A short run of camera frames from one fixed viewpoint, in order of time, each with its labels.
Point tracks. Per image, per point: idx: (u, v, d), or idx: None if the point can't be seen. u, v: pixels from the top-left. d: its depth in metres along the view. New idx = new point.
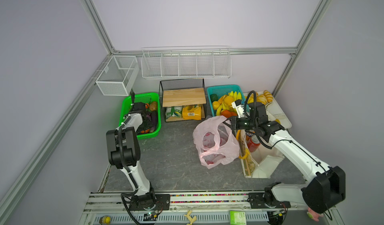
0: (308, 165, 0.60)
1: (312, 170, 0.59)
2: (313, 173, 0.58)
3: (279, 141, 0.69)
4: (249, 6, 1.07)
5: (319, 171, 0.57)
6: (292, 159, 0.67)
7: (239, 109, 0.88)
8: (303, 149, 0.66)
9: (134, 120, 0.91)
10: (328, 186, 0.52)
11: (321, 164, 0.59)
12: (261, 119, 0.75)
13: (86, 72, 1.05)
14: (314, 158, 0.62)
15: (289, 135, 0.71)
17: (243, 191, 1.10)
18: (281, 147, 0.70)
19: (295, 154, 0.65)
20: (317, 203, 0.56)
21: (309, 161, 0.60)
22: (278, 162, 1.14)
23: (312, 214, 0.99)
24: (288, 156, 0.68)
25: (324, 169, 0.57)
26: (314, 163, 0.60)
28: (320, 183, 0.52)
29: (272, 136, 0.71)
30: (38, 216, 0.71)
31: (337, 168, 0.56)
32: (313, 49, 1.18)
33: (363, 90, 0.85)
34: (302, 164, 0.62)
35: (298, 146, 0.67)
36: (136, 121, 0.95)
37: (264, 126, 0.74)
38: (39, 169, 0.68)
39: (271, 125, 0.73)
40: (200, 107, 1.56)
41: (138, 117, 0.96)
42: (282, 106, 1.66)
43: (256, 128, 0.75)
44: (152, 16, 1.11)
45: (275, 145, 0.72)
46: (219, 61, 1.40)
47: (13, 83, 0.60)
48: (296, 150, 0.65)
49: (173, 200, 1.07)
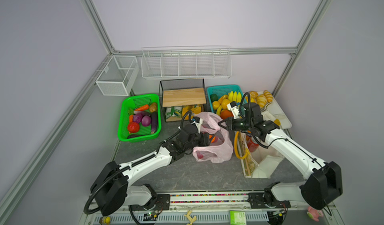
0: (304, 162, 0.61)
1: (308, 166, 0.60)
2: (310, 170, 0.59)
3: (275, 139, 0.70)
4: (249, 6, 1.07)
5: (315, 167, 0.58)
6: (289, 157, 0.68)
7: (235, 110, 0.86)
8: (299, 146, 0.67)
9: (151, 166, 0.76)
10: (325, 181, 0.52)
11: (317, 160, 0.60)
12: (257, 119, 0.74)
13: (86, 72, 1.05)
14: (310, 155, 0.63)
15: (284, 133, 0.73)
17: (243, 191, 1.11)
18: (277, 145, 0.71)
19: (292, 152, 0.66)
20: (316, 199, 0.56)
21: (305, 158, 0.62)
22: (278, 162, 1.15)
23: (312, 214, 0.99)
24: (285, 154, 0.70)
25: (320, 164, 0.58)
26: (310, 160, 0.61)
28: (317, 179, 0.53)
29: (268, 136, 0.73)
30: (39, 216, 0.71)
31: (332, 163, 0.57)
32: (313, 49, 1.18)
33: (363, 90, 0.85)
34: (299, 161, 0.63)
35: (294, 143, 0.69)
36: (158, 164, 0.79)
37: (260, 126, 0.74)
38: (39, 168, 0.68)
39: (267, 125, 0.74)
40: (200, 107, 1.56)
41: (163, 161, 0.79)
42: (282, 106, 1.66)
43: (252, 128, 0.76)
44: (152, 16, 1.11)
45: (271, 144, 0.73)
46: (219, 60, 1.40)
47: (14, 83, 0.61)
48: (292, 147, 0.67)
49: (173, 200, 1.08)
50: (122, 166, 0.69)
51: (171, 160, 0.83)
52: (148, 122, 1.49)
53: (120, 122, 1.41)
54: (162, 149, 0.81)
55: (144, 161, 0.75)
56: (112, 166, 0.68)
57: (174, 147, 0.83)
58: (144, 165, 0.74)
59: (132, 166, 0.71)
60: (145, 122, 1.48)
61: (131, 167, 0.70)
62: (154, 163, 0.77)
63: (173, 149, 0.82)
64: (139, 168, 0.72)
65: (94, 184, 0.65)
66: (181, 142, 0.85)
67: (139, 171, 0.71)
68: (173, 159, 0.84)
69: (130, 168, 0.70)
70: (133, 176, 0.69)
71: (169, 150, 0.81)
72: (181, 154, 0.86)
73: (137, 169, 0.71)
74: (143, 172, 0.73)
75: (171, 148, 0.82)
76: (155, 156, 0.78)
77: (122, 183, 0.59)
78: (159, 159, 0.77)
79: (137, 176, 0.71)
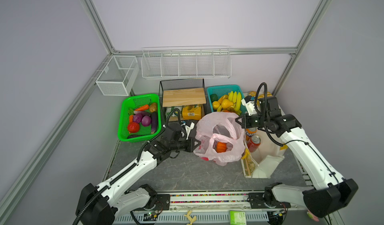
0: (321, 174, 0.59)
1: (324, 179, 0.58)
2: (324, 183, 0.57)
3: (293, 141, 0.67)
4: (248, 6, 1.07)
5: (331, 182, 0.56)
6: (304, 162, 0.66)
7: (250, 105, 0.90)
8: (318, 155, 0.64)
9: (134, 176, 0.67)
10: (336, 198, 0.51)
11: (335, 175, 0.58)
12: (274, 112, 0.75)
13: (86, 72, 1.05)
14: (329, 167, 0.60)
15: (306, 136, 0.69)
17: (242, 191, 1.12)
18: (294, 147, 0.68)
19: (309, 160, 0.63)
20: (318, 209, 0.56)
21: (323, 170, 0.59)
22: (278, 162, 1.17)
23: (312, 214, 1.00)
24: (300, 158, 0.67)
25: (337, 180, 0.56)
26: (328, 173, 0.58)
28: (330, 195, 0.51)
29: (286, 134, 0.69)
30: (39, 216, 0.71)
31: (350, 180, 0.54)
32: (313, 49, 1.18)
33: (363, 89, 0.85)
34: (314, 170, 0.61)
35: (314, 150, 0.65)
36: (142, 172, 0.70)
37: (278, 121, 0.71)
38: (39, 168, 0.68)
39: (287, 120, 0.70)
40: (200, 107, 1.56)
41: (148, 167, 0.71)
42: (281, 106, 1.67)
43: (269, 122, 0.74)
44: (152, 15, 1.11)
45: (287, 143, 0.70)
46: (219, 60, 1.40)
47: (13, 83, 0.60)
48: (312, 154, 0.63)
49: (173, 200, 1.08)
50: (100, 187, 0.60)
51: (157, 161, 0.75)
52: (148, 122, 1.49)
53: (120, 122, 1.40)
54: (145, 153, 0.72)
55: (125, 173, 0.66)
56: (89, 188, 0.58)
57: (158, 148, 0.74)
58: (124, 179, 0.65)
59: (111, 184, 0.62)
60: (145, 122, 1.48)
61: (110, 185, 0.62)
62: (138, 172, 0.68)
63: (156, 150, 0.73)
64: (121, 183, 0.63)
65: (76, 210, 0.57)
66: (167, 141, 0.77)
67: (122, 186, 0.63)
68: (159, 160, 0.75)
69: (110, 186, 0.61)
70: (113, 194, 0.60)
71: (152, 153, 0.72)
72: (168, 154, 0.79)
73: (117, 185, 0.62)
74: (126, 184, 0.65)
75: (155, 150, 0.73)
76: (137, 165, 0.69)
77: (103, 206, 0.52)
78: (142, 166, 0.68)
79: (120, 191, 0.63)
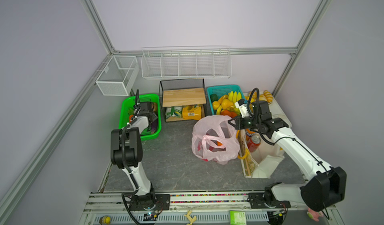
0: (309, 164, 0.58)
1: (312, 168, 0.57)
2: (313, 173, 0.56)
3: (281, 137, 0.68)
4: (248, 6, 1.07)
5: (319, 170, 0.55)
6: (293, 156, 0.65)
7: (242, 108, 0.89)
8: (305, 147, 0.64)
9: (140, 124, 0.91)
10: (327, 185, 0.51)
11: (322, 164, 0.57)
12: (265, 115, 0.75)
13: (86, 72, 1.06)
14: (316, 158, 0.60)
15: (292, 132, 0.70)
17: (243, 191, 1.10)
18: (282, 143, 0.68)
19: (297, 152, 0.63)
20: (314, 200, 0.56)
21: (310, 160, 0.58)
22: (278, 162, 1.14)
23: (312, 214, 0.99)
24: (289, 153, 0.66)
25: (325, 168, 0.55)
26: (315, 163, 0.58)
28: (319, 182, 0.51)
29: (276, 133, 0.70)
30: (39, 216, 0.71)
31: (338, 168, 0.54)
32: (313, 49, 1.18)
33: (363, 89, 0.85)
34: (303, 162, 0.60)
35: (300, 143, 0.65)
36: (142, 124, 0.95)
37: (268, 122, 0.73)
38: (39, 169, 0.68)
39: (275, 122, 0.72)
40: (200, 107, 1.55)
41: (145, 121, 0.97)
42: (281, 106, 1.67)
43: (260, 125, 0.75)
44: (152, 16, 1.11)
45: (277, 141, 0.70)
46: (219, 60, 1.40)
47: (13, 84, 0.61)
48: (298, 147, 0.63)
49: (173, 200, 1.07)
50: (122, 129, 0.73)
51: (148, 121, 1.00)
52: None
53: (120, 122, 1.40)
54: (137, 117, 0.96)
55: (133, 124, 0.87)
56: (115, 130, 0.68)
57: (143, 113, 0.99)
58: (138, 122, 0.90)
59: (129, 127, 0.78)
60: None
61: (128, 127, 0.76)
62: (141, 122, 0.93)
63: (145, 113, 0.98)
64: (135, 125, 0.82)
65: (111, 152, 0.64)
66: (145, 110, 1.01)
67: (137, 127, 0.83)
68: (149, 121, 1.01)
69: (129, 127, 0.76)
70: None
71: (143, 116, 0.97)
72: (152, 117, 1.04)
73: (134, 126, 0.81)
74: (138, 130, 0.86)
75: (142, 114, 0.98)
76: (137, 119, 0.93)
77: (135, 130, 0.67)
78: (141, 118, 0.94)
79: None
